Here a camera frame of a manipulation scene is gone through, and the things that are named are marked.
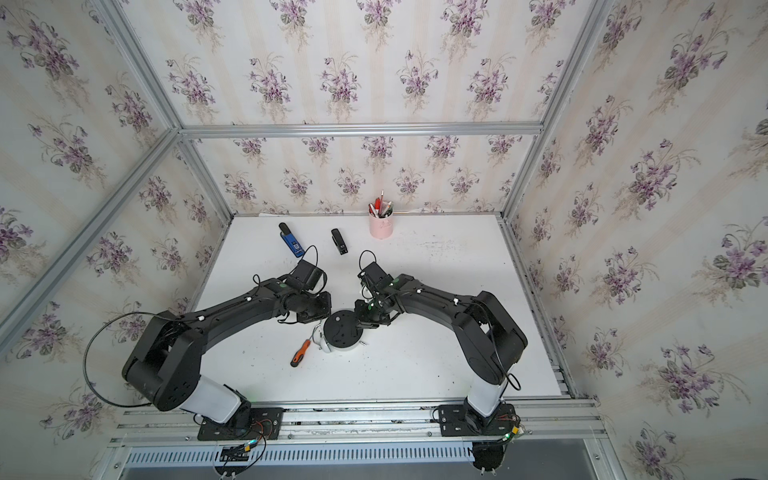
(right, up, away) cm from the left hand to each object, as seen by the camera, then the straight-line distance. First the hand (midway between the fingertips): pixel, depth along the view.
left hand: (337, 314), depth 87 cm
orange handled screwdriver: (-10, -11, -4) cm, 15 cm away
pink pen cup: (+13, +27, +23) cm, 37 cm away
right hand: (+6, -3, -3) cm, 8 cm away
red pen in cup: (+13, +31, +19) cm, 39 cm away
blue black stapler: (-21, +22, +22) cm, 37 cm away
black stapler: (-3, +22, +21) cm, 30 cm away
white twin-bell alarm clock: (+1, -4, -3) cm, 6 cm away
